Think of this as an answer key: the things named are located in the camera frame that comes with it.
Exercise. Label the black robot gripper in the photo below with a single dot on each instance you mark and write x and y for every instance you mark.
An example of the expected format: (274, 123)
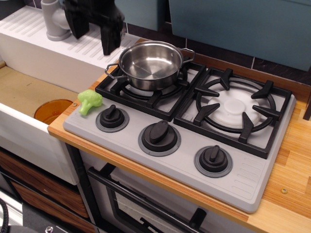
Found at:
(79, 13)

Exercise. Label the stainless steel pot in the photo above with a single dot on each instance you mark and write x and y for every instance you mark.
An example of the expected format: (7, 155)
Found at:
(150, 65)

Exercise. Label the green plastic broccoli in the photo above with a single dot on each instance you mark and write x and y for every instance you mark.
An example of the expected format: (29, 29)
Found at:
(88, 99)

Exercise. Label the black left stove knob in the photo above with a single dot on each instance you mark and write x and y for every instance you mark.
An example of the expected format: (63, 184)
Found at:
(112, 119)

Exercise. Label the black stove knob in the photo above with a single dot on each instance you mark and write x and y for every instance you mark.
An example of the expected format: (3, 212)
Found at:
(112, 119)
(213, 161)
(159, 139)

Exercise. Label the black middle stove knob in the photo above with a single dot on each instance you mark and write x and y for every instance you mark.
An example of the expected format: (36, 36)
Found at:
(159, 139)

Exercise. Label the black right stove knob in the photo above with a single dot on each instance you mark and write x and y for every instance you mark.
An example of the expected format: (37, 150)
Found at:
(213, 161)

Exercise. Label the grey toy stove top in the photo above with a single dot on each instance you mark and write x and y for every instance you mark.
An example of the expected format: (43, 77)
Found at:
(243, 187)

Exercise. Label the grey toy faucet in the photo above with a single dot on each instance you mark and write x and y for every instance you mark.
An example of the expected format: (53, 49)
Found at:
(56, 23)

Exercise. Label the white toy sink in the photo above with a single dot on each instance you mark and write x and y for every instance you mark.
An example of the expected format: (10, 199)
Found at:
(35, 70)

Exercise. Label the orange sink drain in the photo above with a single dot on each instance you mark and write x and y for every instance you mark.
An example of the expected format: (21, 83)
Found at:
(51, 110)

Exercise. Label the black left burner grate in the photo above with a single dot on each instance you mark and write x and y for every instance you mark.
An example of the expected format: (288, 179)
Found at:
(163, 104)

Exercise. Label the black burner grate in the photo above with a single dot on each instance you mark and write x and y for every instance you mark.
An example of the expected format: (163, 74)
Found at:
(163, 104)
(237, 111)

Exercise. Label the wooden drawer front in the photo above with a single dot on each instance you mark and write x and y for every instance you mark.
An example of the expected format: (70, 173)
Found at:
(45, 192)

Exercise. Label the black right burner grate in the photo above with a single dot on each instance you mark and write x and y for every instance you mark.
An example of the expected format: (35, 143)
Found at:
(237, 111)

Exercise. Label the toy oven door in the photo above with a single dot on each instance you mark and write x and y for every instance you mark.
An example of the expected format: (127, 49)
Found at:
(213, 223)

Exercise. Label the black oven door handle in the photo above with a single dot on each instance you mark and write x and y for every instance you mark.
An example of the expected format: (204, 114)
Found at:
(141, 213)

